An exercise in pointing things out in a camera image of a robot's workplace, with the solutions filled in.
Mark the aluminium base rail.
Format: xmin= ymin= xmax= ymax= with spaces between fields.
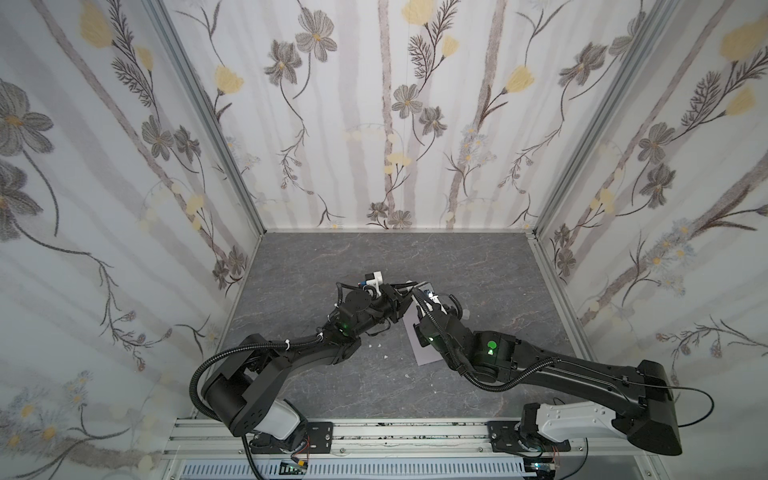
xmin=158 ymin=417 xmax=667 ymax=463

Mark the white slotted cable duct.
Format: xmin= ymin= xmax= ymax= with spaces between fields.
xmin=175 ymin=458 xmax=535 ymax=479

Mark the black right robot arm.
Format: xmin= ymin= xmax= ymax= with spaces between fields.
xmin=414 ymin=292 xmax=683 ymax=456

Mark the grey paper envelope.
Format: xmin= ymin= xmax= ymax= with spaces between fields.
xmin=402 ymin=307 xmax=445 ymax=367

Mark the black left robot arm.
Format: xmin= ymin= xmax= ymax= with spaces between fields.
xmin=189 ymin=281 xmax=416 ymax=441

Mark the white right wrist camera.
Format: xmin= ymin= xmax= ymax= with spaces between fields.
xmin=429 ymin=293 xmax=464 ymax=320

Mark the white glue stick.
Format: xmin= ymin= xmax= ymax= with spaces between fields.
xmin=415 ymin=281 xmax=435 ymax=295

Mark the black corrugated cable conduit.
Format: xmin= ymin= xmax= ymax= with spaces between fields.
xmin=188 ymin=335 xmax=325 ymax=480

